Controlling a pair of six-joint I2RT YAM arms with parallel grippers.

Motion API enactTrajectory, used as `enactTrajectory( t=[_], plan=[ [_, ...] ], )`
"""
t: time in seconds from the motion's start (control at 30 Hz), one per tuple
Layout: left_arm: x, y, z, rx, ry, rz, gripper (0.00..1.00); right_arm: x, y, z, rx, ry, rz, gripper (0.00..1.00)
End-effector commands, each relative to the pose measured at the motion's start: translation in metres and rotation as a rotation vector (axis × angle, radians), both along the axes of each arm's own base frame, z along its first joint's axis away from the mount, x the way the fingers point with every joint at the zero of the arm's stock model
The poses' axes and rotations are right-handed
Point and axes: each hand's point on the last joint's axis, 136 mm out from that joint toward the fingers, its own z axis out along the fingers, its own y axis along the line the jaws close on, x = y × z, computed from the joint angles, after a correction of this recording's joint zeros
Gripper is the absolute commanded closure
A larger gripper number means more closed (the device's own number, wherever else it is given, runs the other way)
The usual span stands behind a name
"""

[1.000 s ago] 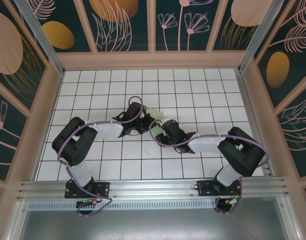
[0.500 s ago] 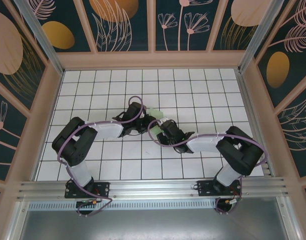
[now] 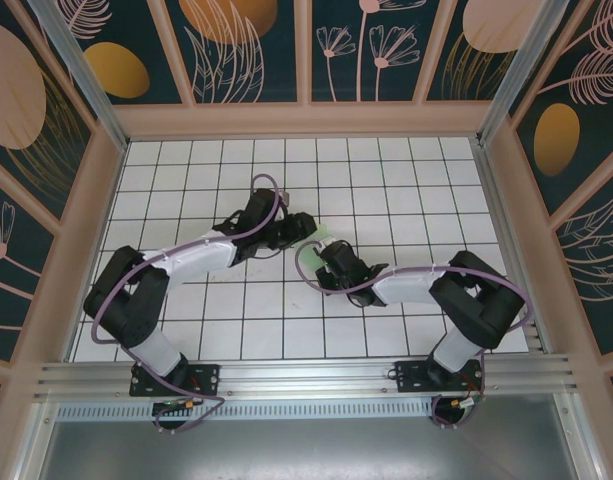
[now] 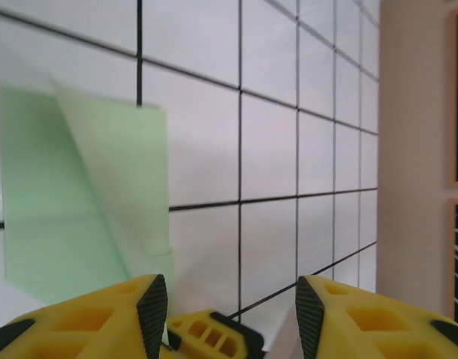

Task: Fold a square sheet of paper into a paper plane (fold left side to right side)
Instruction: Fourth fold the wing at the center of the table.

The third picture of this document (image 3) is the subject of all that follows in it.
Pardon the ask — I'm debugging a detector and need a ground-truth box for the light green paper sheet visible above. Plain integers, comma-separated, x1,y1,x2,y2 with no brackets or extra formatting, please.
303,224,340,274

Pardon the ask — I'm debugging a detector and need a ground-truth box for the grey metal sheet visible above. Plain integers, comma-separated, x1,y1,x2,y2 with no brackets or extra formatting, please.
35,418,582,480

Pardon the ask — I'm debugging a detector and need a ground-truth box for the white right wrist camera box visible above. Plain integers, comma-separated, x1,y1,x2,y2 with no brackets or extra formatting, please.
315,238,338,276

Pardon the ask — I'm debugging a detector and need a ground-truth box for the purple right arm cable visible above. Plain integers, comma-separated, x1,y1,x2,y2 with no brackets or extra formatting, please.
294,241,535,432

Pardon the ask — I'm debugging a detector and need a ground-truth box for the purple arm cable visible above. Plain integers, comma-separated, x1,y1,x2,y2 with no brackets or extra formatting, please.
294,241,535,432
93,174,283,434

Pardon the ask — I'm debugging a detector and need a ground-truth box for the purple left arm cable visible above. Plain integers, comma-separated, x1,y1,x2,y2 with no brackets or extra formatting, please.
93,174,283,434

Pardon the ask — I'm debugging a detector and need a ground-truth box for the aluminium mounting rail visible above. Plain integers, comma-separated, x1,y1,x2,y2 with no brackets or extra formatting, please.
33,352,585,401

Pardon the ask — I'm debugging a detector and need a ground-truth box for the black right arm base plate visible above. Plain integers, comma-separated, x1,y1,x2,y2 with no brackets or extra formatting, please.
394,358,486,394

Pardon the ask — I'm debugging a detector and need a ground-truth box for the slotted grey cable duct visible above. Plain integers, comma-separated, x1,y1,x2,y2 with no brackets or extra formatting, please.
58,399,487,422

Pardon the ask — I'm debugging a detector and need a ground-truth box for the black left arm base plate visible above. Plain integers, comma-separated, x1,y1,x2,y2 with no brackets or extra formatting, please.
129,363,222,398

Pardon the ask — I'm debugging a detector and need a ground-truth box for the aluminium side rail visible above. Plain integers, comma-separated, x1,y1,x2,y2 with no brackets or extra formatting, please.
472,139,550,354

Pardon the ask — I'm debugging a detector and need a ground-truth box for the aluminium frame post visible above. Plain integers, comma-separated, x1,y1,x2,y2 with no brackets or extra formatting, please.
477,0,585,147
28,0,131,152

